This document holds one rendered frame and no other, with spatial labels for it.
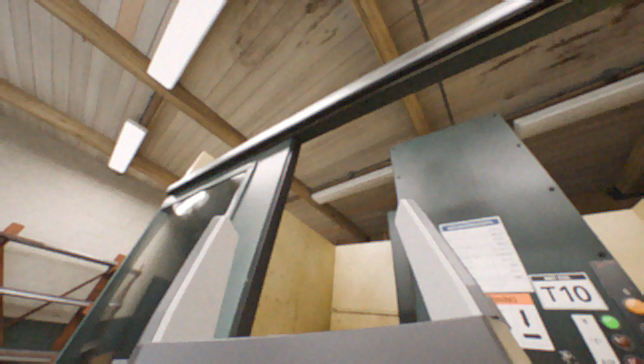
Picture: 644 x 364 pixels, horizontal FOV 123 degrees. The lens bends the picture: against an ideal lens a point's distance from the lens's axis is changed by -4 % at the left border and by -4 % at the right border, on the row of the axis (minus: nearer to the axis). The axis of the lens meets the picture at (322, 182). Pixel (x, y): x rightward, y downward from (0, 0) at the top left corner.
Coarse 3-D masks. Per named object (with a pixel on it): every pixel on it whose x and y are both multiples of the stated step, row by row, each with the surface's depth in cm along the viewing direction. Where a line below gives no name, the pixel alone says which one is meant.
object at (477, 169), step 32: (448, 128) 83; (480, 128) 74; (416, 160) 82; (448, 160) 74; (480, 160) 67; (512, 160) 61; (416, 192) 74; (448, 192) 67; (480, 192) 61; (512, 192) 56; (544, 192) 52; (512, 224) 52; (544, 224) 48; (576, 224) 45; (544, 256) 45; (576, 256) 42; (608, 256) 39; (416, 288) 56; (544, 320) 39; (544, 352) 37; (576, 352) 35; (640, 352) 31
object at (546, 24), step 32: (512, 0) 34; (576, 0) 26; (608, 0) 25; (448, 32) 39; (512, 32) 30; (544, 32) 29; (448, 64) 35; (480, 64) 34; (384, 96) 41; (320, 128) 49
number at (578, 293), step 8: (560, 288) 40; (568, 288) 40; (576, 288) 39; (584, 288) 39; (560, 296) 40; (568, 296) 39; (576, 296) 39; (584, 296) 38; (592, 296) 37; (568, 304) 39; (576, 304) 38; (584, 304) 37; (592, 304) 37
